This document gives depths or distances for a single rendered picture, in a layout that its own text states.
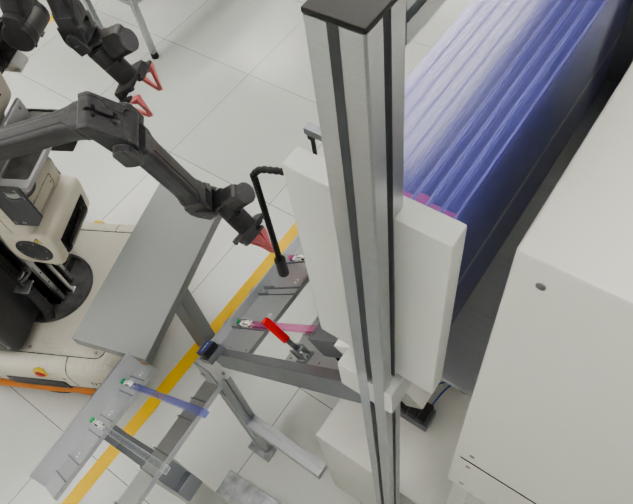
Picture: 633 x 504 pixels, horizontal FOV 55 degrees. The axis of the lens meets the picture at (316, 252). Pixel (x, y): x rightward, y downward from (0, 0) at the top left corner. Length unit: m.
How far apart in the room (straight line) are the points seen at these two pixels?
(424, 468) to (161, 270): 0.93
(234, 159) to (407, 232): 2.43
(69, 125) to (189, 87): 2.10
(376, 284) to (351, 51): 0.24
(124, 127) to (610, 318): 0.98
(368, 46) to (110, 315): 1.59
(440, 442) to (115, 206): 1.89
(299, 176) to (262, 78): 2.72
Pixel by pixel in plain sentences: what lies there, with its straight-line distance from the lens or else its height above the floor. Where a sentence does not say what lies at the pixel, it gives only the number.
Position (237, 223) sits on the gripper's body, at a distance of 1.60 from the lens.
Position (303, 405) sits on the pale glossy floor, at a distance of 2.23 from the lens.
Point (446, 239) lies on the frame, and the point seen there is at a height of 1.71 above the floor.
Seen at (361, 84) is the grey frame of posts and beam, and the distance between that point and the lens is 0.34.
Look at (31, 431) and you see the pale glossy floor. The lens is 2.54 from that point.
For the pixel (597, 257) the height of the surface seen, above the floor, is 1.72.
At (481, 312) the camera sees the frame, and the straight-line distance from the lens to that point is 0.80.
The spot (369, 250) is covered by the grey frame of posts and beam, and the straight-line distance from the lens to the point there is 0.48.
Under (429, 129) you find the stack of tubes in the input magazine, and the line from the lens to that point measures 0.60.
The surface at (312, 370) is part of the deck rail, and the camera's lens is 1.08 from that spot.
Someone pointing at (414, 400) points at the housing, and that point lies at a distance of 0.93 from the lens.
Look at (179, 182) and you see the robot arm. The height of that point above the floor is 1.05.
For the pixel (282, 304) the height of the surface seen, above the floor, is 0.84.
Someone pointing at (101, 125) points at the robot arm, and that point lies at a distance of 1.21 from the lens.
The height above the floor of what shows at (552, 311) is 1.66.
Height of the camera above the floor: 2.09
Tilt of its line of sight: 57 degrees down
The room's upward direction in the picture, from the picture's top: 12 degrees counter-clockwise
